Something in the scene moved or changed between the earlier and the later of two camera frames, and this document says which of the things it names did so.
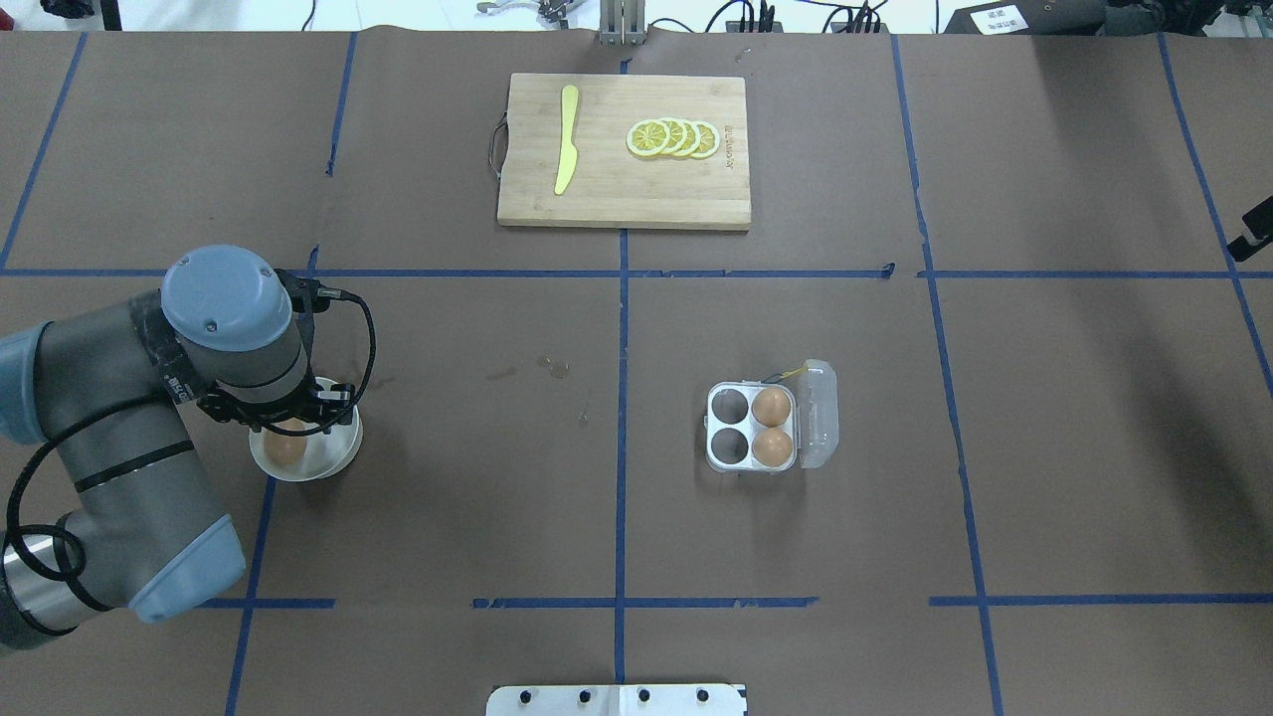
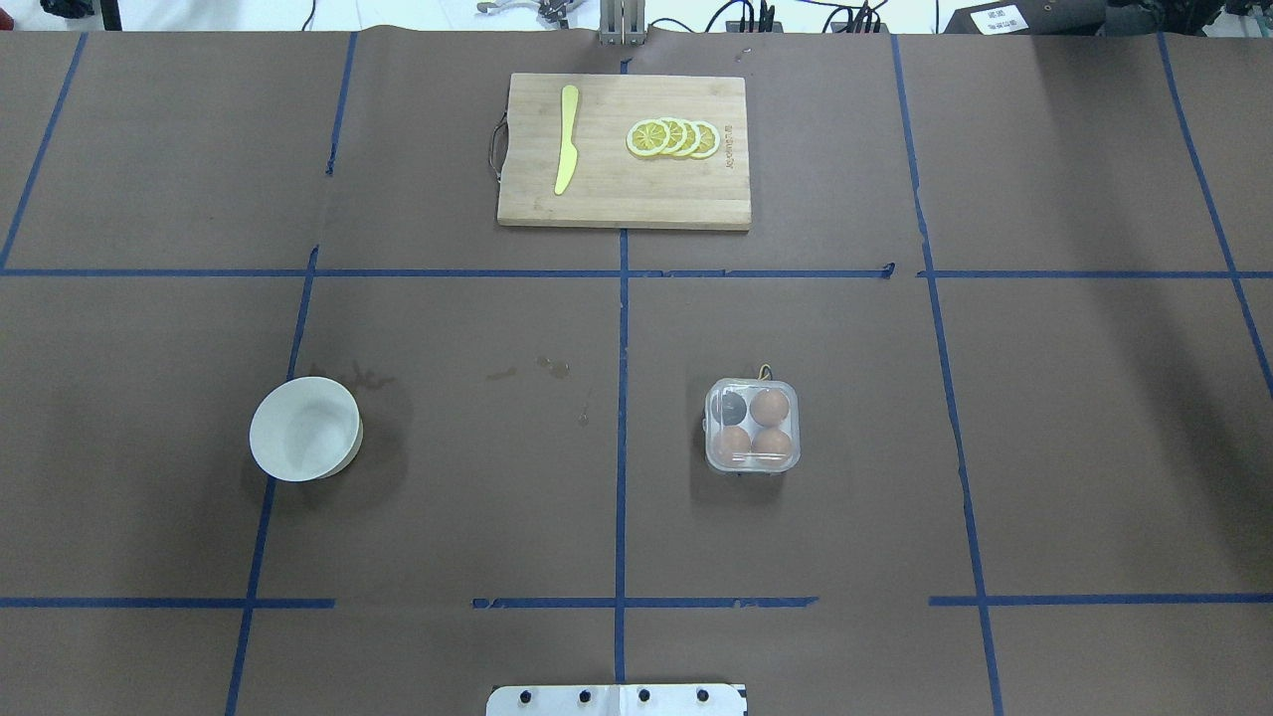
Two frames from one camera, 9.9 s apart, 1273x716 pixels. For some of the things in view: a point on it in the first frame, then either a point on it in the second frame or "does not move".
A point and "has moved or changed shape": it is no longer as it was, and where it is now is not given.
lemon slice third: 692,138 does not move
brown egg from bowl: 286,449 to 733,446
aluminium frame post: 623,23 does not move
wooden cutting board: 609,187 does not move
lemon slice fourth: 709,139 does not move
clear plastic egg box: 813,424 has moved or changed shape
